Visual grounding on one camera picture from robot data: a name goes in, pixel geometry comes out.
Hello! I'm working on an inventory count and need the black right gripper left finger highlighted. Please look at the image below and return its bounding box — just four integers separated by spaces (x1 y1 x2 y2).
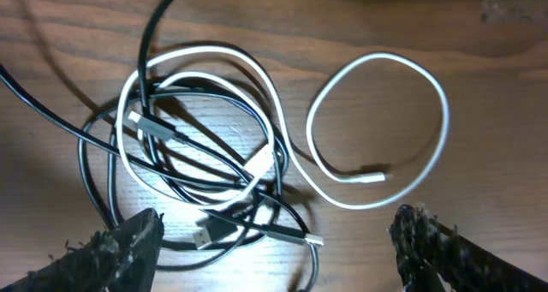
1 208 164 292

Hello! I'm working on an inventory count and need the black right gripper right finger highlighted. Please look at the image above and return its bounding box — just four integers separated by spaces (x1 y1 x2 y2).
389 205 547 292

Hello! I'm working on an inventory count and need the thin black usb cable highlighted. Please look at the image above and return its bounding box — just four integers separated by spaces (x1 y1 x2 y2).
0 0 325 247

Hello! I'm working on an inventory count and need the white usb cable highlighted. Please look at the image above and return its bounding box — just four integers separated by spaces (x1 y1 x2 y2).
115 45 450 212

